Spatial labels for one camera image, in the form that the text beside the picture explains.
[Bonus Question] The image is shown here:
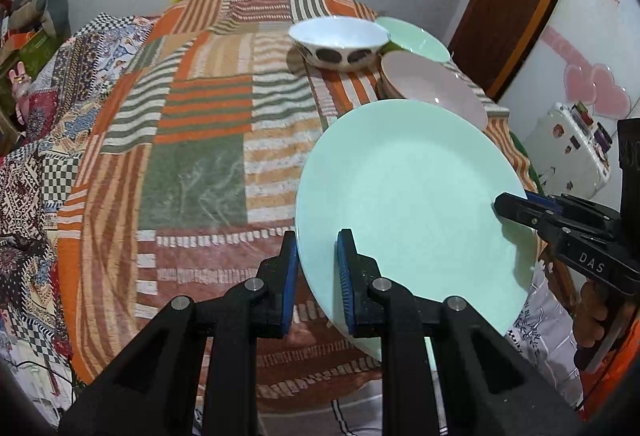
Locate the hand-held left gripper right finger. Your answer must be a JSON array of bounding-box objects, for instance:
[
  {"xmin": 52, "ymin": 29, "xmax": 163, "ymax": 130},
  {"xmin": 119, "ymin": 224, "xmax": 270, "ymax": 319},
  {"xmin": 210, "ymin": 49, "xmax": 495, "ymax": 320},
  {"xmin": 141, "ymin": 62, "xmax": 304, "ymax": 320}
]
[{"xmin": 336, "ymin": 229, "xmax": 586, "ymax": 436}]

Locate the mint green plate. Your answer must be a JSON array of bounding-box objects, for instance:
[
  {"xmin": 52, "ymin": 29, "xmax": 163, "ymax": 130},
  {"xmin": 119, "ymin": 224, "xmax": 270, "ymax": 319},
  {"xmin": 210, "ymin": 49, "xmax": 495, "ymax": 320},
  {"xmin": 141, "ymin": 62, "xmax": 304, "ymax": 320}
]
[{"xmin": 295, "ymin": 99, "xmax": 538, "ymax": 362}]

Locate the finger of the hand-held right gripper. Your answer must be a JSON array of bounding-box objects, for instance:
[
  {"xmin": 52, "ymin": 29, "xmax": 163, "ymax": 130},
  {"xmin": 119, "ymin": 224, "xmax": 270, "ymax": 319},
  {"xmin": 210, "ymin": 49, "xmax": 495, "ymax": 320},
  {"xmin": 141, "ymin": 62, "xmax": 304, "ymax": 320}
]
[
  {"xmin": 495, "ymin": 192, "xmax": 556, "ymax": 237},
  {"xmin": 524, "ymin": 194, "xmax": 563, "ymax": 214}
]

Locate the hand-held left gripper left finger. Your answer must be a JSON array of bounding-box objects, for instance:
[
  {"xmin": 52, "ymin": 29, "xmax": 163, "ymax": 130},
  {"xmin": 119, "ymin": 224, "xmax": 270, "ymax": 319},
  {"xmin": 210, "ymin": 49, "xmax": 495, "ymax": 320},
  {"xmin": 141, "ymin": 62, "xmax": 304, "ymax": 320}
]
[{"xmin": 59, "ymin": 230, "xmax": 301, "ymax": 436}]

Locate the thin black floor cable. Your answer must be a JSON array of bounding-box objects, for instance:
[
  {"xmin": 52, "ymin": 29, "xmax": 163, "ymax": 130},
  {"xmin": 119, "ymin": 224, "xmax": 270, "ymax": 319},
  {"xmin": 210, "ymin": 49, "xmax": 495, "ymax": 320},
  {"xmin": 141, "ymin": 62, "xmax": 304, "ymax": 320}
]
[{"xmin": 10, "ymin": 356, "xmax": 81, "ymax": 397}]

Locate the mint green bowl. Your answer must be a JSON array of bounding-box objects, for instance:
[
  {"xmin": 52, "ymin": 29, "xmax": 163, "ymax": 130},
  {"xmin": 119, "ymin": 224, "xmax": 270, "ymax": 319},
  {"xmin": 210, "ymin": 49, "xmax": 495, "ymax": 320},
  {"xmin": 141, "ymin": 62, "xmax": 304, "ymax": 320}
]
[{"xmin": 375, "ymin": 16, "xmax": 451, "ymax": 63}]

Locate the pink bowl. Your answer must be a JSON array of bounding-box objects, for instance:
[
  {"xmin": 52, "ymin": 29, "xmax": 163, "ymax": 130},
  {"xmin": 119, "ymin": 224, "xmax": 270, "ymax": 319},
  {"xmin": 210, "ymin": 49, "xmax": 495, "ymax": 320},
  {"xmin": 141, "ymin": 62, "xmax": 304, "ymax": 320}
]
[{"xmin": 380, "ymin": 51, "xmax": 487, "ymax": 131}]

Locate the white bowl with dark dots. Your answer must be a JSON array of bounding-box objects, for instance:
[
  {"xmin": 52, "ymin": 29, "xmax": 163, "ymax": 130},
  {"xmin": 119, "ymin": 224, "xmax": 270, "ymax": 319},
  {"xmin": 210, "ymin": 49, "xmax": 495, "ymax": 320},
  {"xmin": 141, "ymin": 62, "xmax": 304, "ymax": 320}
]
[{"xmin": 288, "ymin": 16, "xmax": 391, "ymax": 70}]

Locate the patchwork patterned quilt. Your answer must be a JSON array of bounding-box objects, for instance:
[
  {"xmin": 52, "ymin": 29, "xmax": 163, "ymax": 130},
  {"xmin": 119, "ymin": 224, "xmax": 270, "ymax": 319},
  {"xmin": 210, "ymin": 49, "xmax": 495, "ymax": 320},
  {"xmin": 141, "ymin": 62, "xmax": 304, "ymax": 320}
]
[{"xmin": 0, "ymin": 13, "xmax": 161, "ymax": 367}]

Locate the pink bunny toy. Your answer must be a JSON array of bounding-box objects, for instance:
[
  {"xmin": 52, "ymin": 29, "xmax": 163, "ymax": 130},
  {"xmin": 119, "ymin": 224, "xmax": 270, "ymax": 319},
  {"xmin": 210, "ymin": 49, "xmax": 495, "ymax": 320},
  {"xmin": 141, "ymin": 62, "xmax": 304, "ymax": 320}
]
[{"xmin": 9, "ymin": 63, "xmax": 33, "ymax": 117}]

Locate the wooden wardrobe with heart doors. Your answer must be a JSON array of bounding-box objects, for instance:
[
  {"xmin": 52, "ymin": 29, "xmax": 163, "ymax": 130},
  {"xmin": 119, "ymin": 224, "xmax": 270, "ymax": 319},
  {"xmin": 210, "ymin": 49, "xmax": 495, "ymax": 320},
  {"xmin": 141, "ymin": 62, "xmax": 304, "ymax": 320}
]
[{"xmin": 495, "ymin": 0, "xmax": 640, "ymax": 217}]

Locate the person's right hand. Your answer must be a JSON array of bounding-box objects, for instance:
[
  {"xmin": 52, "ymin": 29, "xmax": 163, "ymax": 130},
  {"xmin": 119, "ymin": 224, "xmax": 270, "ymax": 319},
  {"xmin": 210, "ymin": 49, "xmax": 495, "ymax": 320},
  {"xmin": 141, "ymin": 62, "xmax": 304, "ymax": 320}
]
[{"xmin": 575, "ymin": 287, "xmax": 609, "ymax": 353}]

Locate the orange green striped blanket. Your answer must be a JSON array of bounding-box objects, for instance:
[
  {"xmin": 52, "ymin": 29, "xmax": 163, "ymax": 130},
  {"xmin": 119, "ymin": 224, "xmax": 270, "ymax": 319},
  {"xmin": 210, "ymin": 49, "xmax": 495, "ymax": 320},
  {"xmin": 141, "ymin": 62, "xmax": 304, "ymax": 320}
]
[{"xmin": 56, "ymin": 0, "xmax": 538, "ymax": 399}]

